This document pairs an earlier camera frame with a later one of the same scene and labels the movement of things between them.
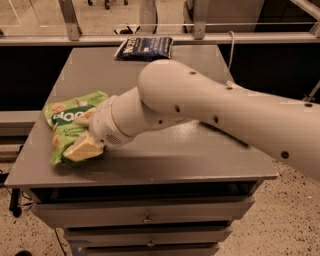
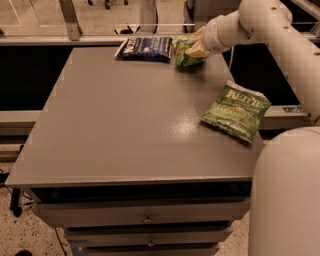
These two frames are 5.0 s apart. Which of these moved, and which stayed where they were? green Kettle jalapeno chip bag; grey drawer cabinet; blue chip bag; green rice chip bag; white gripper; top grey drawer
Moved: green rice chip bag; white gripper
Stayed: top grey drawer; grey drawer cabinet; blue chip bag; green Kettle jalapeno chip bag
